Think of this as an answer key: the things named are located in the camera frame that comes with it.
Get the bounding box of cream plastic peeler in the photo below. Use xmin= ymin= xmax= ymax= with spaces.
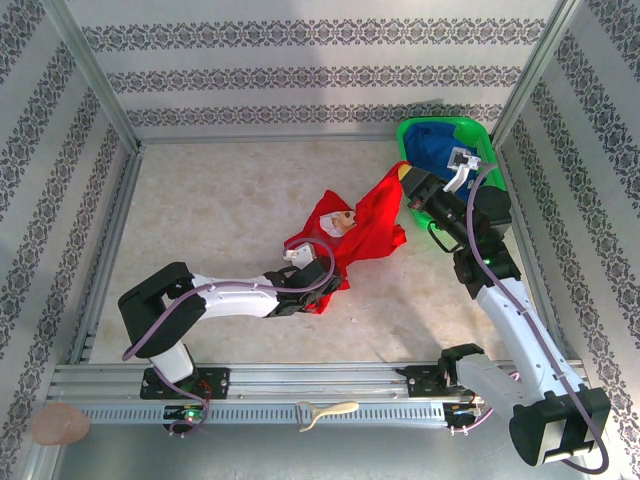
xmin=294 ymin=400 xmax=361 ymax=434

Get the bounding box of slotted grey cable duct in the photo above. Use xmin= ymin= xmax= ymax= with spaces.
xmin=78 ymin=401 xmax=447 ymax=427

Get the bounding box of red printed t-shirt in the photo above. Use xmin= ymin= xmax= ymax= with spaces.
xmin=283 ymin=160 xmax=409 ymax=316

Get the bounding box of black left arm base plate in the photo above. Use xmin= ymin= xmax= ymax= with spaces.
xmin=139 ymin=366 xmax=232 ymax=401

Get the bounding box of aluminium mounting rail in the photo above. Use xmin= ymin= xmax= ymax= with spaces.
xmin=45 ymin=360 xmax=591 ymax=402

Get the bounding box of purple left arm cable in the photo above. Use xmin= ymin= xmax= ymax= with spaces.
xmin=121 ymin=237 xmax=337 ymax=437

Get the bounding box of pink translucent cup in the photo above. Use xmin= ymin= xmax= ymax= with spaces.
xmin=32 ymin=403 xmax=92 ymax=447

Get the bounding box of aluminium frame post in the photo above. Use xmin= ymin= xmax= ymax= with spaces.
xmin=490 ymin=0 xmax=586 ymax=146
xmin=42 ymin=0 xmax=144 ymax=149

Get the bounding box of small green-lit circuit board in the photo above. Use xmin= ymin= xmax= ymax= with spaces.
xmin=163 ymin=405 xmax=207 ymax=424
xmin=442 ymin=401 xmax=484 ymax=424

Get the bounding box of green plastic basket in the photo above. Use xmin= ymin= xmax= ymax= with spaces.
xmin=396 ymin=116 xmax=507 ymax=232

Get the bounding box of aluminium frame bar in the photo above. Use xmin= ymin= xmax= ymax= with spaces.
xmin=134 ymin=132 xmax=404 ymax=147

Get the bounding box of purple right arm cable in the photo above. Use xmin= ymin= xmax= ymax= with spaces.
xmin=448 ymin=162 xmax=611 ymax=474

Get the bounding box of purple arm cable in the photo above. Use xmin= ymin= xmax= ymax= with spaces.
xmin=121 ymin=237 xmax=337 ymax=437
xmin=448 ymin=162 xmax=611 ymax=474

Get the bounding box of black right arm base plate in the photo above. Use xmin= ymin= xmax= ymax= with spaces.
xmin=404 ymin=364 xmax=451 ymax=400

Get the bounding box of aluminium side rail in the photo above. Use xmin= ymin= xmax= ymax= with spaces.
xmin=67 ymin=144 xmax=146 ymax=365
xmin=499 ymin=142 xmax=574 ymax=362

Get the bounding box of blue garment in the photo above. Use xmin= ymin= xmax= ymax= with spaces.
xmin=403 ymin=124 xmax=476 ymax=174

